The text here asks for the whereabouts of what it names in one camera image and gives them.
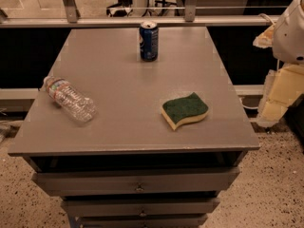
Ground green and yellow sponge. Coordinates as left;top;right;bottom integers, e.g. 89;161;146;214
161;92;209;130

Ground clear plastic water bottle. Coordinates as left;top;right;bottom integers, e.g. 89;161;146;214
44;76;97;123

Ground middle grey drawer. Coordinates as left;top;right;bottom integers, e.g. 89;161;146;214
62;198;219;218

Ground bottom grey drawer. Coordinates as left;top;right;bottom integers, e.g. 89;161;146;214
81;214;207;228

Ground grey drawer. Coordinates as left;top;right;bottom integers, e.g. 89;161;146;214
62;198;219;218
32;167;239;197
81;214;207;228

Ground top grey drawer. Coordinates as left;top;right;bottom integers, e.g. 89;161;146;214
32;167;239;197

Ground grey drawer cabinet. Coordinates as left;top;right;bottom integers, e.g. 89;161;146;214
8;26;261;228

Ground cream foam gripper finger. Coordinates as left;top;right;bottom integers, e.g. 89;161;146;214
253;25;275;48
256;70;287;127

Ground metal railing frame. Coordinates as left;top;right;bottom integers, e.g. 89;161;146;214
0;0;278;28

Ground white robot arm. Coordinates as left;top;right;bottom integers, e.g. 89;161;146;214
253;0;304;127

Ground blue soda can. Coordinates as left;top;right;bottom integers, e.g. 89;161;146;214
139;21;159;62

